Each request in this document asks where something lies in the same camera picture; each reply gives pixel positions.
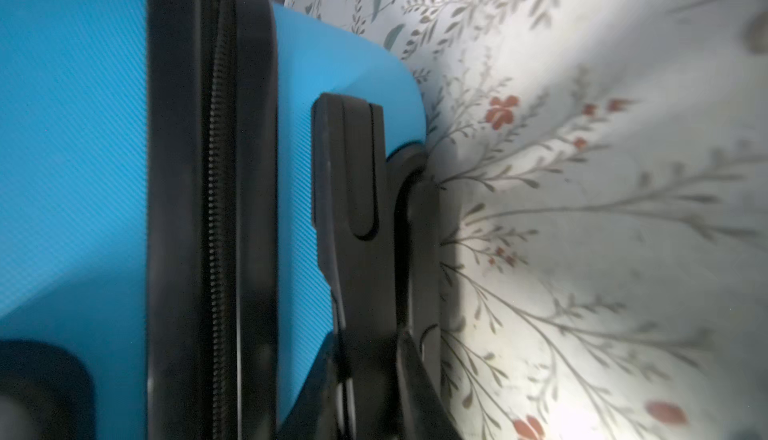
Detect floral table cloth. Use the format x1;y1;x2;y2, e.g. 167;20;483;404
287;0;767;439

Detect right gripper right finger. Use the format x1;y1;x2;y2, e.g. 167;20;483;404
396;329;461;440

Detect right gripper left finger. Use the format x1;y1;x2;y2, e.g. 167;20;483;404
277;332;344;440

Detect blue hard-shell suitcase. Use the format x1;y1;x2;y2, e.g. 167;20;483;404
1;0;440;439

